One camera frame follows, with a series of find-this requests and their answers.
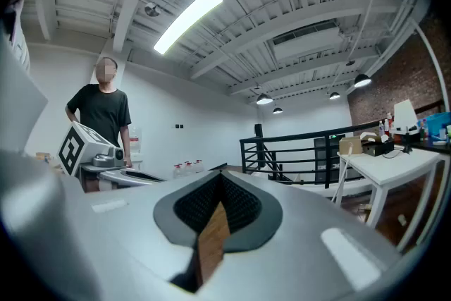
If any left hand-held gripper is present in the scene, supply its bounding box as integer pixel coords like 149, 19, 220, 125
57, 121, 168, 188

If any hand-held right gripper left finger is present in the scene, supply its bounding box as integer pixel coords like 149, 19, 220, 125
31, 171, 223, 301

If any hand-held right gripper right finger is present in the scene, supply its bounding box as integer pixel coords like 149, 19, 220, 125
197, 171, 402, 301

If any water jug on stand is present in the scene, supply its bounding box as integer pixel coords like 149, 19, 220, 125
128, 126, 143, 154

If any black metal railing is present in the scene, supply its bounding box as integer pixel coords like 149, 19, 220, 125
239, 119, 392, 190

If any open cardboard box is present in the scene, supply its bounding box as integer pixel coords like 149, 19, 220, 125
338, 136, 364, 156

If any white table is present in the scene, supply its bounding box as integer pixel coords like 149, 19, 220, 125
336, 146, 449, 253

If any black electronic box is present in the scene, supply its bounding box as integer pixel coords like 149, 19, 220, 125
362, 139, 395, 157

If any cluster of small bottles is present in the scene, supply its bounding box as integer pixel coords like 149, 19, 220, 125
378, 111, 395, 137

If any long ceiling light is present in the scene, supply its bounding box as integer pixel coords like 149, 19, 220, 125
152, 0, 225, 56

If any round ceiling spotlight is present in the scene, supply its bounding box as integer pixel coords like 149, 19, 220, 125
144, 1, 163, 18

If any white desk lamp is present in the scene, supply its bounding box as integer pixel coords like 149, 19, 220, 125
391, 99, 421, 155

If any blue plastic box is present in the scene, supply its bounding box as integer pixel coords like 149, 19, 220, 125
417, 111, 451, 133

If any white ceiling air conditioner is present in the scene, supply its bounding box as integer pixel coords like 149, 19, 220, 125
271, 21, 345, 61

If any white wall pipe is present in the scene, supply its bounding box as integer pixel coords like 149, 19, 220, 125
414, 23, 451, 105

